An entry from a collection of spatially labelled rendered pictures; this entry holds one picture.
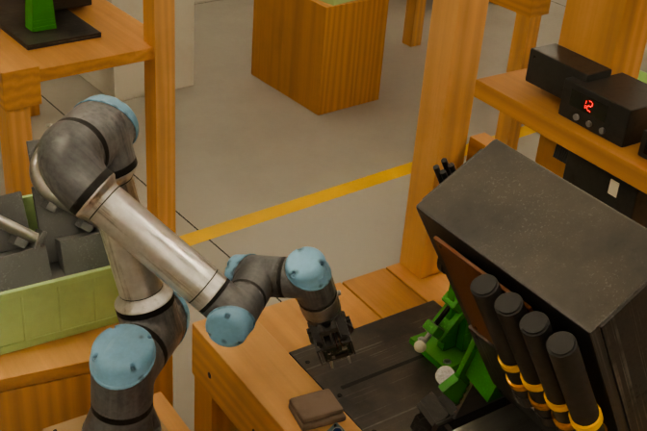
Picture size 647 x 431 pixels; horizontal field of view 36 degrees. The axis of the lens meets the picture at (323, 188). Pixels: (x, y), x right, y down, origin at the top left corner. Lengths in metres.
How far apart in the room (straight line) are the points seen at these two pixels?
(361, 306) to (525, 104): 0.74
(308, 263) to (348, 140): 3.47
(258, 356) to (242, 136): 3.04
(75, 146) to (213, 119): 3.67
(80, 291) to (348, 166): 2.71
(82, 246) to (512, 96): 1.18
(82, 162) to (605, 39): 0.98
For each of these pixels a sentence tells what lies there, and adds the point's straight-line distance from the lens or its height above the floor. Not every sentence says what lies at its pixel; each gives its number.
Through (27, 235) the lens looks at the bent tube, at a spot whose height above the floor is 0.96.
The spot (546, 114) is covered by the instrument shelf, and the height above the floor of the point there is 1.54.
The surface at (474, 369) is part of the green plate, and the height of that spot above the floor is 1.14.
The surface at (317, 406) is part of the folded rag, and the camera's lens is 2.06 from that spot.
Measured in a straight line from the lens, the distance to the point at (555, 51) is 1.98.
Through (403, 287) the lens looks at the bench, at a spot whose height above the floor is 0.88.
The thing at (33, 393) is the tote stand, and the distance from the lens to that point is 2.42.
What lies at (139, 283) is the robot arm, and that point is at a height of 1.22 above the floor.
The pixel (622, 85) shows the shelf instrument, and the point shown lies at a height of 1.62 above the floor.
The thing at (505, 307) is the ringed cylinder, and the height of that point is 1.55.
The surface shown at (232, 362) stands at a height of 0.90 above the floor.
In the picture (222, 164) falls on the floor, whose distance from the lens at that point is 4.88.
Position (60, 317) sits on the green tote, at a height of 0.85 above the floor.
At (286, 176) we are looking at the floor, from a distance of 4.79.
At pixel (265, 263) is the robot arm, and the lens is 1.78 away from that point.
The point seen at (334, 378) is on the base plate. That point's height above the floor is 0.90.
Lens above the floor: 2.30
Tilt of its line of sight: 29 degrees down
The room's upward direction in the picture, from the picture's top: 5 degrees clockwise
